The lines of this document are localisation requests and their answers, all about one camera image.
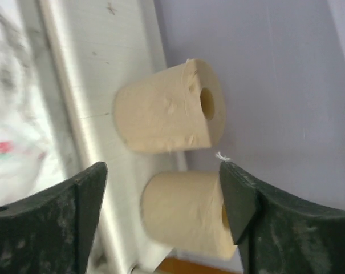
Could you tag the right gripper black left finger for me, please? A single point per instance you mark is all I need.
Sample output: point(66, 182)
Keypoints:
point(53, 231)

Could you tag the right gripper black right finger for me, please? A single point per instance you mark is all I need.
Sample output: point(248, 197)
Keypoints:
point(277, 232)

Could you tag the brown paper roll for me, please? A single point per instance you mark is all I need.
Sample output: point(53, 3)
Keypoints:
point(185, 210)
point(178, 109)

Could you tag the white two-tier shelf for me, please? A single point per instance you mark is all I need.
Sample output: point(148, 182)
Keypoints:
point(85, 51)

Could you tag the white red-dotted roll rear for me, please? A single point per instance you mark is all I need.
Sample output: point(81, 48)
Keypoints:
point(25, 167)

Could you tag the brown wooden rack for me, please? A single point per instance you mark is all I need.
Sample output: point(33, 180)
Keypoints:
point(178, 266)

